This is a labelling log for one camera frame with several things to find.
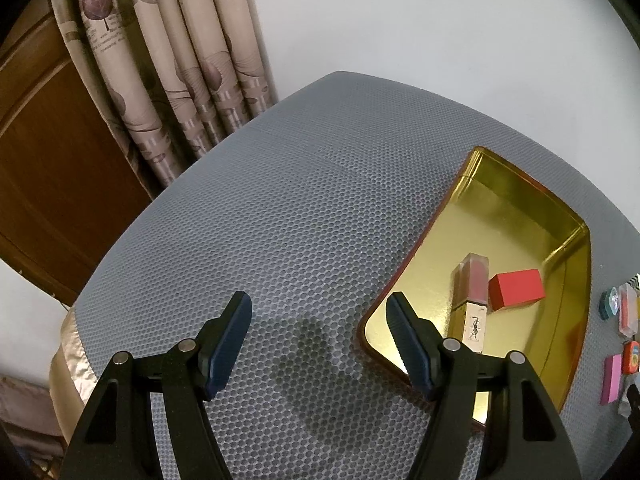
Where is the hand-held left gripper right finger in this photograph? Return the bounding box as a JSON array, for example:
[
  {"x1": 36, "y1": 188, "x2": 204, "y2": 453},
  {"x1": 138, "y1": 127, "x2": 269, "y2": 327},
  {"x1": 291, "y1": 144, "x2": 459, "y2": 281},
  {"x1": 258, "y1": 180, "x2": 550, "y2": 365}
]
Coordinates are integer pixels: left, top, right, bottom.
[{"x1": 385, "y1": 291, "x2": 583, "y2": 480}]

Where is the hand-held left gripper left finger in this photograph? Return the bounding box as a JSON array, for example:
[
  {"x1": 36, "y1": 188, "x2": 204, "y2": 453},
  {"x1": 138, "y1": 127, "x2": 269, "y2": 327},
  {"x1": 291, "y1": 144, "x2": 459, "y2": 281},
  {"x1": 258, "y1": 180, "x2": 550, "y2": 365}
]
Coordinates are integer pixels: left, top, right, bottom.
[{"x1": 59, "y1": 291, "x2": 253, "y2": 480}]

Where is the red tin box gold inside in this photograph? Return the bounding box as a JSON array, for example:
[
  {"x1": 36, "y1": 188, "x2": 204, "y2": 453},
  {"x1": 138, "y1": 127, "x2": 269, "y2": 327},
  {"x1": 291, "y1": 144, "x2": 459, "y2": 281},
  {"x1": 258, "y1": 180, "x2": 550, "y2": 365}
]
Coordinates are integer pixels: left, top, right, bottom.
[{"x1": 356, "y1": 146, "x2": 592, "y2": 428}]

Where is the red tape measure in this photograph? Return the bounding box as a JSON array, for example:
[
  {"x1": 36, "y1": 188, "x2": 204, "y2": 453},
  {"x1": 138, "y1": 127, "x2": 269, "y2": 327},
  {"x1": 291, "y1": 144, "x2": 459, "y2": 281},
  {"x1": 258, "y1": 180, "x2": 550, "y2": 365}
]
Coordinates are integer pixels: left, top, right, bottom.
[{"x1": 621, "y1": 340, "x2": 640, "y2": 375}]

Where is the pink lipstick tube gold cap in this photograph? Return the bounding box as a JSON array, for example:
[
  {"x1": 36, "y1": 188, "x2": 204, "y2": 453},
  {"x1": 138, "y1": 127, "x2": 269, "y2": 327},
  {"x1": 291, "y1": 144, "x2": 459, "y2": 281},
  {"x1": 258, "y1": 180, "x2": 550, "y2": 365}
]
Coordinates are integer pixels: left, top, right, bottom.
[{"x1": 451, "y1": 253, "x2": 490, "y2": 355}]

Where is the red rectangular block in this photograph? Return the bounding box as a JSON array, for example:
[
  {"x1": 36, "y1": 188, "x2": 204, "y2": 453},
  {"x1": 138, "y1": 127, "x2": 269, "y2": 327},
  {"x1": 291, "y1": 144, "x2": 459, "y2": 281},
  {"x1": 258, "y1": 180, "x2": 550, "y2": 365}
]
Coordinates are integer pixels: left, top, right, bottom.
[{"x1": 487, "y1": 268, "x2": 546, "y2": 311}]

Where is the grey honeycomb mesh mat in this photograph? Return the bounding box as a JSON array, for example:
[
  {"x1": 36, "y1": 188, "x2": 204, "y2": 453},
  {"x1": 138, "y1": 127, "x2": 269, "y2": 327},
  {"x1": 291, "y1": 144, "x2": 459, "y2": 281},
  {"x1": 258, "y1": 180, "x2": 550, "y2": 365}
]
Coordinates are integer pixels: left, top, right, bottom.
[{"x1": 50, "y1": 71, "x2": 640, "y2": 480}]

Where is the gold satin cloth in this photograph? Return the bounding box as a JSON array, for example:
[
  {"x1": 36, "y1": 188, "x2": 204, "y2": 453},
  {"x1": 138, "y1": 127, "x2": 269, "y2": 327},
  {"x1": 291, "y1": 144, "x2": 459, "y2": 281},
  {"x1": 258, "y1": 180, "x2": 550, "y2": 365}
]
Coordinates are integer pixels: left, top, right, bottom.
[{"x1": 50, "y1": 305, "x2": 98, "y2": 446}]

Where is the pink rectangular block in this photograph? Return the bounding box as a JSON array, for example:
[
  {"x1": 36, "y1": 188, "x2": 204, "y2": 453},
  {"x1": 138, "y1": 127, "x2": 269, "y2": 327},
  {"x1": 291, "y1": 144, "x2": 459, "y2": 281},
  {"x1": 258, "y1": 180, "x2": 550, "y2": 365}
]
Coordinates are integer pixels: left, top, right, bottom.
[{"x1": 600, "y1": 354, "x2": 623, "y2": 405}]

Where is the teal gem-shaped toy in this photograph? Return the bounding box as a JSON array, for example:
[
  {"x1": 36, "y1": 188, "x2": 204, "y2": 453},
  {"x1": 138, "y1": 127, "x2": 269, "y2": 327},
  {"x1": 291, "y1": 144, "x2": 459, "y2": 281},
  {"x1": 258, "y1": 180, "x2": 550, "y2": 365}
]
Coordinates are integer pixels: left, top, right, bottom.
[{"x1": 599, "y1": 286, "x2": 621, "y2": 320}]

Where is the dark cloth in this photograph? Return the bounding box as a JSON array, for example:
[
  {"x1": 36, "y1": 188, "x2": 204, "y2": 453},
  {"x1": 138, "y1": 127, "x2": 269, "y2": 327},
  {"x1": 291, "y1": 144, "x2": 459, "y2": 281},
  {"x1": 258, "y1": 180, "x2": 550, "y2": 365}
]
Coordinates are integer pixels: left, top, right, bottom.
[{"x1": 0, "y1": 375, "x2": 66, "y2": 480}]

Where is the pink translucent case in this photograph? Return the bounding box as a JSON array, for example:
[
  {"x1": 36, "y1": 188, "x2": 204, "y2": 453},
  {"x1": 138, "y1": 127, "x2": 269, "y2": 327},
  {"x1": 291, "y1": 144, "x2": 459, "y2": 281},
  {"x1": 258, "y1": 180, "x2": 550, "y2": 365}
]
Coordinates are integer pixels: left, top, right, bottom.
[{"x1": 617, "y1": 283, "x2": 640, "y2": 336}]

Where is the brown wooden door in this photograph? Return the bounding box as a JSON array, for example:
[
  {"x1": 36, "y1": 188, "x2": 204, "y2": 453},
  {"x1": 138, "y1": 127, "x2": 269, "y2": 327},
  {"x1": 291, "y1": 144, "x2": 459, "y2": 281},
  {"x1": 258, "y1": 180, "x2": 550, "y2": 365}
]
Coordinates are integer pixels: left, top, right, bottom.
[{"x1": 0, "y1": 10, "x2": 153, "y2": 306}]

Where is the beige leaf print curtain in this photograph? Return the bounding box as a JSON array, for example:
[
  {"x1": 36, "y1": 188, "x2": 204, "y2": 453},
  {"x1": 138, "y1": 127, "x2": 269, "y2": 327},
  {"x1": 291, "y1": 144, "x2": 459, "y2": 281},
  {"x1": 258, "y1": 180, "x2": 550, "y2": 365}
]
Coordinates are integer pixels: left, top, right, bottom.
[{"x1": 50, "y1": 0, "x2": 278, "y2": 198}]

